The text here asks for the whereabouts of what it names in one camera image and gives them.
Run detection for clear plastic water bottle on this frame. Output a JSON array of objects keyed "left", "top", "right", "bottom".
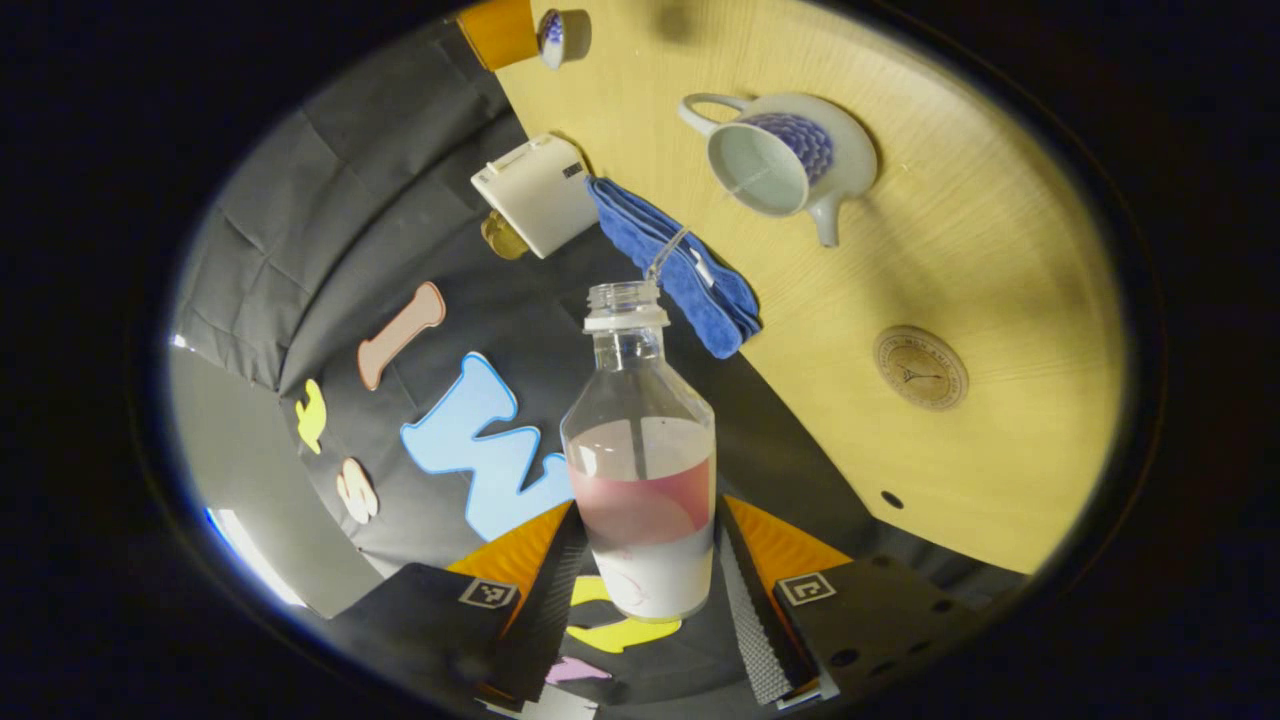
[{"left": 560, "top": 281, "right": 718, "bottom": 623}]

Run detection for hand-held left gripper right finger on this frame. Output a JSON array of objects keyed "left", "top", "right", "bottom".
[{"left": 718, "top": 495, "right": 981, "bottom": 707}]

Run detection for folded blue towel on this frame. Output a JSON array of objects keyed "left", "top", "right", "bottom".
[{"left": 585, "top": 177, "right": 763, "bottom": 360}]

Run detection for white blue-patterned teacup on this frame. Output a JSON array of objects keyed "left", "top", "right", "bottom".
[{"left": 678, "top": 92, "right": 880, "bottom": 248}]

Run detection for white toaster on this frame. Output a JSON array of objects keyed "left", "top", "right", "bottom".
[{"left": 470, "top": 134, "right": 601, "bottom": 260}]

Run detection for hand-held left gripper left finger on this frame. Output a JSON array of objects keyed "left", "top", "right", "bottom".
[{"left": 330, "top": 500, "right": 593, "bottom": 713}]

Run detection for round wooden coaster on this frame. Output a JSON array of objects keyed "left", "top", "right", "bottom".
[{"left": 873, "top": 325, "right": 970, "bottom": 412}]

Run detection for brown bread slice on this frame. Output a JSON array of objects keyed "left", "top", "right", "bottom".
[{"left": 480, "top": 210, "right": 531, "bottom": 261}]

